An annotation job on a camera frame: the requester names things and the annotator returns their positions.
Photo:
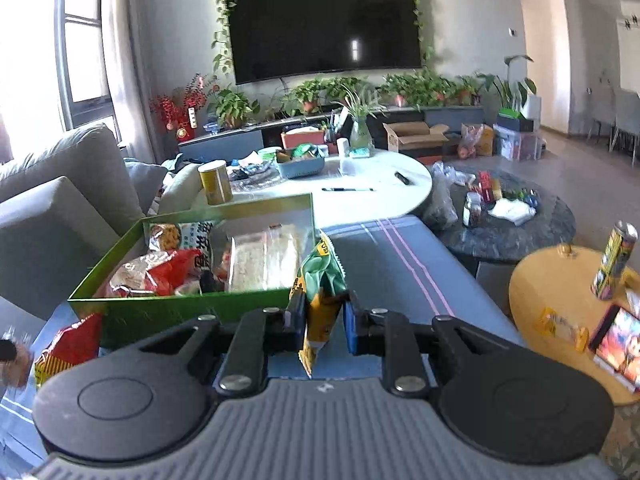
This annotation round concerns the grey dining chair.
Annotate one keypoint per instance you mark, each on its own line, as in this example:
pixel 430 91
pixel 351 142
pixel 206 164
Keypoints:
pixel 618 109

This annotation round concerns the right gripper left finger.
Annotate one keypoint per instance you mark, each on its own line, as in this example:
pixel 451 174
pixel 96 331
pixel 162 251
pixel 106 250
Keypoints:
pixel 261 333

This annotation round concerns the white folded cloth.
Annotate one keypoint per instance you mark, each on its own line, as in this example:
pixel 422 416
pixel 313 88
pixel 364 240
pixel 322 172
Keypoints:
pixel 514 211

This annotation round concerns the red flower arrangement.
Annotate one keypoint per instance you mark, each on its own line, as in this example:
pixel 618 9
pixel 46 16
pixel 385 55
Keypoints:
pixel 177 111

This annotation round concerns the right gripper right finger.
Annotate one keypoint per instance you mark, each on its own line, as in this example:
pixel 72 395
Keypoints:
pixel 390 336

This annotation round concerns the green white snack bag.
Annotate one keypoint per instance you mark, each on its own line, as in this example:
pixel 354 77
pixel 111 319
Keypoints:
pixel 190 235

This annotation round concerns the red yellow snack bag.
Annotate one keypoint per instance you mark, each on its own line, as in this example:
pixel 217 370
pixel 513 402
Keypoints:
pixel 71 346

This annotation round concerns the black wall television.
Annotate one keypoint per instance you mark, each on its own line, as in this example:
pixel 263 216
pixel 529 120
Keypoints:
pixel 271 39

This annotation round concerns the white oval coffee table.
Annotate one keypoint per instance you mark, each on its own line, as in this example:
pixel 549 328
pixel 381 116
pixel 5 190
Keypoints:
pixel 391 198

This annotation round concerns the black remote control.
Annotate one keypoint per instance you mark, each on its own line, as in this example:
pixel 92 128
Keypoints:
pixel 405 180

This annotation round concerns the tall plant in white pot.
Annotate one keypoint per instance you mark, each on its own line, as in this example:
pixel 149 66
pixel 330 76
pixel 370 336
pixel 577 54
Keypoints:
pixel 513 95

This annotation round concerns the yellow round side table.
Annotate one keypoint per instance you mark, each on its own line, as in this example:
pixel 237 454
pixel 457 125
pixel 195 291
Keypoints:
pixel 548 278

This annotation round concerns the green cardboard box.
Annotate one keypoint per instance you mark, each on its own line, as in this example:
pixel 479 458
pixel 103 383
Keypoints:
pixel 223 260

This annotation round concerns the yellow black drink can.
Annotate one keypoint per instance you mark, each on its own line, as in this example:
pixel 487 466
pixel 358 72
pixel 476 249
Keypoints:
pixel 614 259

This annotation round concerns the glass vase with green plant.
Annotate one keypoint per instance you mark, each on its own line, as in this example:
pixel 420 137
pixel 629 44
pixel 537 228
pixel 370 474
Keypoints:
pixel 360 104

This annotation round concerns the bread slice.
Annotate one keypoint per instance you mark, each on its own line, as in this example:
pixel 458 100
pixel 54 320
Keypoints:
pixel 266 260

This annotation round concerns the smartphone with red case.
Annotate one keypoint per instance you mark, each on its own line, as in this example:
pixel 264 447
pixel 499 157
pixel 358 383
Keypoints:
pixel 615 346

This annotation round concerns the grey sofa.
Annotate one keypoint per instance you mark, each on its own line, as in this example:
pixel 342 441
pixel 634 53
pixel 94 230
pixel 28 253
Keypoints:
pixel 65 207

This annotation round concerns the gold cylindrical tin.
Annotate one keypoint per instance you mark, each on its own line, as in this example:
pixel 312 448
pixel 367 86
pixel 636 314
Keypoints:
pixel 215 180

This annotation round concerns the yellow green snack bag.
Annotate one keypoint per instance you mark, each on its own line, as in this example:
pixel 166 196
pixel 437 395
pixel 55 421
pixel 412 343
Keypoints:
pixel 322 279

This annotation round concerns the dark marble round table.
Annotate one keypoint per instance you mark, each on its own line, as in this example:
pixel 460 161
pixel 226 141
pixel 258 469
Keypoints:
pixel 500 241

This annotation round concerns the large red snack bag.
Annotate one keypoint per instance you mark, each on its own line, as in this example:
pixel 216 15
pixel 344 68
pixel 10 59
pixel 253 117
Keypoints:
pixel 170 273

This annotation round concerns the open cardboard box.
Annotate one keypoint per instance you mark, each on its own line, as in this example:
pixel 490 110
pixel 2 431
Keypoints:
pixel 413 136

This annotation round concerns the blue snack tray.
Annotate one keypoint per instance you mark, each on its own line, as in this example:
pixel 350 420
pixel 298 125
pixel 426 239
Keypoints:
pixel 300 162

